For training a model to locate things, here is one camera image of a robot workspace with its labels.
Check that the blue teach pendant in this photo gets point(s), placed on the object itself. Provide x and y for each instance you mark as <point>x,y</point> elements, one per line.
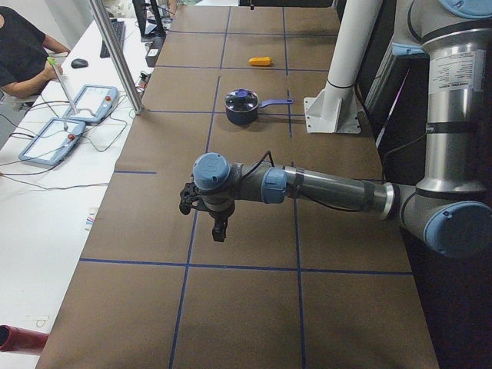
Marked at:
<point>93,104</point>
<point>54,142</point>

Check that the aluminium frame post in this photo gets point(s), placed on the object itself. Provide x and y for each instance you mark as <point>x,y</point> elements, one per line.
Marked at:
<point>104,25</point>

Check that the black monitor stand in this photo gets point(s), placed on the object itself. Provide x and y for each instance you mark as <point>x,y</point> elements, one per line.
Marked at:
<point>152,31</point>

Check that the yellow corn cob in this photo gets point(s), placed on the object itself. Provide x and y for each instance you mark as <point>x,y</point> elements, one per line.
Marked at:
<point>260,61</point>

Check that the dark blue saucepan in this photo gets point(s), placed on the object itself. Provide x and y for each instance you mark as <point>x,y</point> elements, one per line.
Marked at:
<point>245,118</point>

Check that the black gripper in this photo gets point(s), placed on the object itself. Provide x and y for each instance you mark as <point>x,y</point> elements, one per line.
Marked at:
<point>221,215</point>

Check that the black computer mouse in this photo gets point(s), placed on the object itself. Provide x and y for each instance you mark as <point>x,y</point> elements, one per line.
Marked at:
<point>79,63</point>

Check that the black keyboard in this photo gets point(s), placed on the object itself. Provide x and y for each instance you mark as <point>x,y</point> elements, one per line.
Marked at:
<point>119,30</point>

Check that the person in black shirt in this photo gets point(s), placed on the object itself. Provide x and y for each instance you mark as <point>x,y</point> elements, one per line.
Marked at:
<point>25,69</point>

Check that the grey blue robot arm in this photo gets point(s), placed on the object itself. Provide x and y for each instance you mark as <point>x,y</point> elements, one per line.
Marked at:
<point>444,209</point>

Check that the glass pot lid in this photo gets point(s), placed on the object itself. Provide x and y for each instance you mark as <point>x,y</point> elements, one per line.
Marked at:
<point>241,100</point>

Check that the red cylinder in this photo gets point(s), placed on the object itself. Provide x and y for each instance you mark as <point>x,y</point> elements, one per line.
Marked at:
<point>22,341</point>

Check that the far blue teach pendant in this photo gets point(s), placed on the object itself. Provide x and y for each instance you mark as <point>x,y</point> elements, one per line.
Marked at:
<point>93,104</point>

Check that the near blue teach pendant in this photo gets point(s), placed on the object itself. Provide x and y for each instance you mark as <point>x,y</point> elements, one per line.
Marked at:
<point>54,142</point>

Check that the white mounting post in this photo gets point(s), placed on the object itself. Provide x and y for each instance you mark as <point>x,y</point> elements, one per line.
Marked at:
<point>334,109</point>

